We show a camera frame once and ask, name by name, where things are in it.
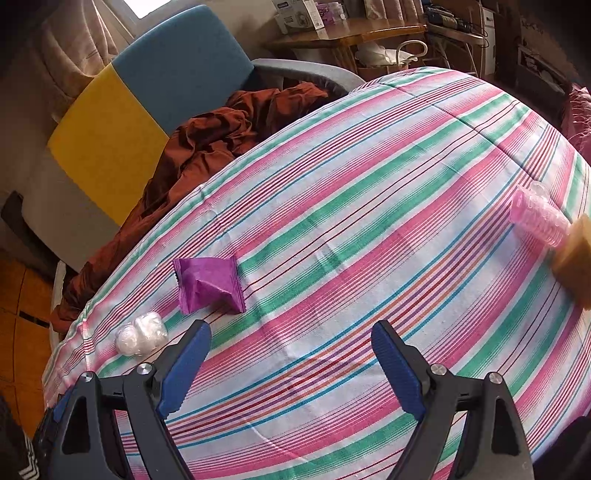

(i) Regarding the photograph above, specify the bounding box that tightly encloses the white bag with handles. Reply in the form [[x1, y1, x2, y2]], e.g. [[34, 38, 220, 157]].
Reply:
[[355, 39, 428, 70]]

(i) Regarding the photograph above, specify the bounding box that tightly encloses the clear plastic ball cluster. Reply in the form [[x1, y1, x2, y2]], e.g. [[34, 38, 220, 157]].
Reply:
[[115, 311, 168, 357]]

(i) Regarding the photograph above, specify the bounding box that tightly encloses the purple snack packet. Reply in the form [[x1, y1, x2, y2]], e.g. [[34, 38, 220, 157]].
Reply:
[[172, 256, 246, 316]]

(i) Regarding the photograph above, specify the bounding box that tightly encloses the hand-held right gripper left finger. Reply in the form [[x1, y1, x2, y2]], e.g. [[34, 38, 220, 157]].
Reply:
[[44, 319, 213, 480]]

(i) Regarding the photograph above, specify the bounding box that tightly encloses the beige patterned curtain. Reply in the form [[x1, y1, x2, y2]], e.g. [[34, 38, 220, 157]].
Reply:
[[28, 0, 139, 121]]

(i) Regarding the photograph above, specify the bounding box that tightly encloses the pink crumpled cloth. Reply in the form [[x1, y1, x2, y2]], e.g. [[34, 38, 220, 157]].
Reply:
[[561, 83, 591, 162]]

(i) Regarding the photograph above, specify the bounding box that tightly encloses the wooden side table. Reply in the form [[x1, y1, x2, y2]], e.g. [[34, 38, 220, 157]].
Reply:
[[263, 21, 428, 70]]

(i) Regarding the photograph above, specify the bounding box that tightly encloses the pink plastic cup stack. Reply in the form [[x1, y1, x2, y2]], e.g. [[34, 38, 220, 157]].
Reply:
[[508, 181, 573, 250]]

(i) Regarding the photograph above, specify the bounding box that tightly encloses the orange wooden cabinet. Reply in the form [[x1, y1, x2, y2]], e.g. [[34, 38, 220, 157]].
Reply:
[[0, 256, 61, 435]]

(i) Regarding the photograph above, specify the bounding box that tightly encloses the bright window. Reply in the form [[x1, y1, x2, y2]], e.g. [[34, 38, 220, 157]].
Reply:
[[124, 0, 169, 19]]

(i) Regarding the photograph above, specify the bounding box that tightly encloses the white cardboard box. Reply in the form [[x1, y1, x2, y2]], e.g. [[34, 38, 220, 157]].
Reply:
[[271, 0, 326, 34]]

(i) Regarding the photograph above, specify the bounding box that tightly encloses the rust brown crumpled cloth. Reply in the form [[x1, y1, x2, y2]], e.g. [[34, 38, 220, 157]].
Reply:
[[50, 80, 331, 333]]

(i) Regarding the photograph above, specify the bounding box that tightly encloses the pink green striped tablecloth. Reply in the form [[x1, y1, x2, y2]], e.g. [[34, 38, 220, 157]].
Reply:
[[41, 67, 591, 480]]

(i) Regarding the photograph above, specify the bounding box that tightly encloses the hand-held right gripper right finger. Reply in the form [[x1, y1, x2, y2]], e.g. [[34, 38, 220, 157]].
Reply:
[[370, 320, 536, 480]]

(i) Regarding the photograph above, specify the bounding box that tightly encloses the grey yellow blue sofa chair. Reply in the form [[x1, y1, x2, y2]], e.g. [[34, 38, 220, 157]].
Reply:
[[9, 4, 366, 278]]

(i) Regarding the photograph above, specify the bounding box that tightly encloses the metal folding rack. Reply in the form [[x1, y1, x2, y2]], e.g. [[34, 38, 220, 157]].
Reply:
[[427, 21, 490, 79]]

